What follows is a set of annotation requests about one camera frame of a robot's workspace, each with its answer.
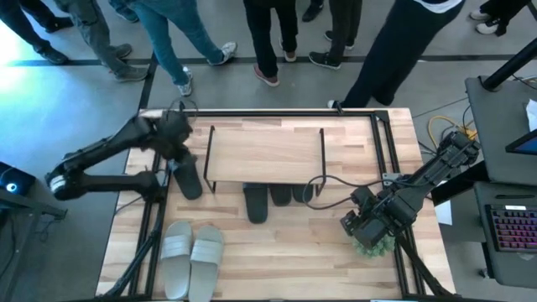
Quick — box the black tablet blue screen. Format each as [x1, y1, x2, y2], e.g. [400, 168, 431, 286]
[504, 128, 537, 157]

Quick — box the black round pole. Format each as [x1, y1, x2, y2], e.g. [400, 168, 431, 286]
[480, 37, 537, 92]

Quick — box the black aluminium table frame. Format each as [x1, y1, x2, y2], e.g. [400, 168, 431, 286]
[102, 102, 452, 301]

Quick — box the black device blue light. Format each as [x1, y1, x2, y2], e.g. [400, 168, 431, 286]
[0, 161, 38, 197]

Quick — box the yellow cable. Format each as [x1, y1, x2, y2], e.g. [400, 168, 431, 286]
[426, 115, 478, 150]

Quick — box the black braided cable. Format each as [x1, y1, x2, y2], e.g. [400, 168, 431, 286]
[302, 174, 394, 211]

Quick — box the white slide sandal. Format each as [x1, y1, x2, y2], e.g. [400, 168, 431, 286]
[159, 221, 194, 301]
[187, 225, 226, 302]

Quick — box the white paper sheet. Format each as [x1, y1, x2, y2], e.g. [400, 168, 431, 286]
[434, 200, 454, 227]

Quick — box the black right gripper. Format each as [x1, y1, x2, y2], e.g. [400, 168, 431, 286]
[339, 186, 399, 249]

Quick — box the person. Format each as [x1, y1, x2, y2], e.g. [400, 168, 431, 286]
[468, 0, 532, 38]
[0, 0, 75, 66]
[107, 0, 139, 24]
[52, 0, 150, 83]
[128, 0, 239, 97]
[242, 0, 300, 88]
[301, 0, 364, 71]
[326, 0, 467, 109]

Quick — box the wooden shelf black metal frame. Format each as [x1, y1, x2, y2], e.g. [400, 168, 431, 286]
[203, 124, 327, 197]

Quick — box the backlit black keyboard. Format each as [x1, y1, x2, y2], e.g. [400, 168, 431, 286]
[484, 203, 537, 254]

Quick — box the green artificial plant white pot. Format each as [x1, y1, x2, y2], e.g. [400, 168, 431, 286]
[351, 234, 398, 259]

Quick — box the black metal beam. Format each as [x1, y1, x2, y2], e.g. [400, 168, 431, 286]
[430, 161, 490, 206]

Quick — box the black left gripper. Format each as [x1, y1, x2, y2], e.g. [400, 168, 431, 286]
[157, 111, 198, 174]

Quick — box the black metal stand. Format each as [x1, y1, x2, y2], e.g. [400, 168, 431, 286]
[0, 188, 69, 302]

